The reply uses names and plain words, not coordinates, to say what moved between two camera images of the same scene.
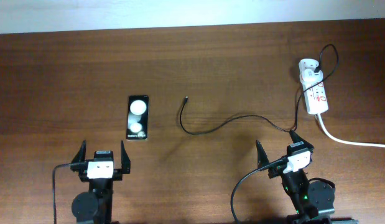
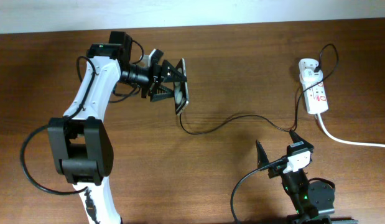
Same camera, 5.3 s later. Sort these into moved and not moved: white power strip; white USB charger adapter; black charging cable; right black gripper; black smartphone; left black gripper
Moved: left black gripper; black smartphone
Not moved: white USB charger adapter; right black gripper; black charging cable; white power strip
